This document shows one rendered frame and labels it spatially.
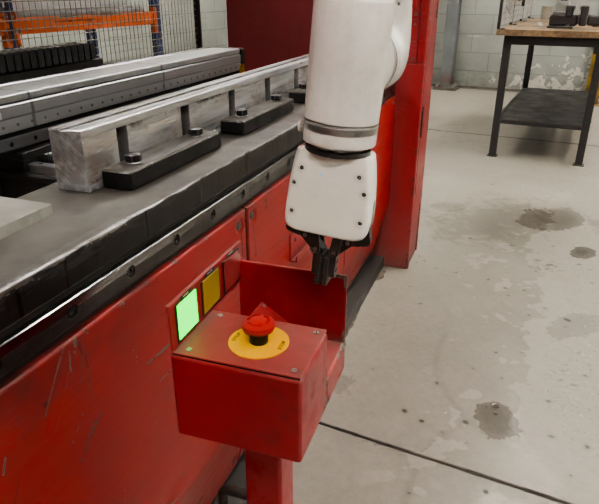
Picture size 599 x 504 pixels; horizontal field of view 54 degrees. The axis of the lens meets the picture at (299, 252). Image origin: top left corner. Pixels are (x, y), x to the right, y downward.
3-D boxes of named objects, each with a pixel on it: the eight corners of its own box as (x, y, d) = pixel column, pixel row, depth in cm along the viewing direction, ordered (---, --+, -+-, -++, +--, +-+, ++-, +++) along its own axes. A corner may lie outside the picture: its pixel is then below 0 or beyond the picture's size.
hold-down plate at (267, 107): (243, 135, 125) (243, 121, 124) (220, 133, 127) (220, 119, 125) (294, 110, 151) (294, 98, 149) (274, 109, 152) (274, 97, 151)
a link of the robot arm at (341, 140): (289, 120, 64) (287, 147, 65) (369, 133, 61) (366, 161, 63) (312, 106, 71) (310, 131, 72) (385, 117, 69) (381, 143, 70)
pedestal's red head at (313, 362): (300, 465, 68) (301, 330, 60) (177, 434, 72) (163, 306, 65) (344, 368, 85) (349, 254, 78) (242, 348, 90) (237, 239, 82)
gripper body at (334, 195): (285, 138, 65) (278, 231, 70) (376, 153, 62) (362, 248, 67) (306, 124, 71) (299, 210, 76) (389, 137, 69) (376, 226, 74)
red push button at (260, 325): (268, 358, 67) (268, 331, 66) (236, 352, 69) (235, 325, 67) (280, 340, 71) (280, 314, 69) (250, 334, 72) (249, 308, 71)
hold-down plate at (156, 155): (131, 191, 91) (129, 172, 89) (102, 187, 92) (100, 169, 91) (221, 146, 116) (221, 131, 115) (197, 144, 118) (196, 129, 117)
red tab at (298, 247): (297, 262, 144) (297, 236, 141) (289, 261, 144) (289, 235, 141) (317, 240, 156) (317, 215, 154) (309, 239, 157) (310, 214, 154)
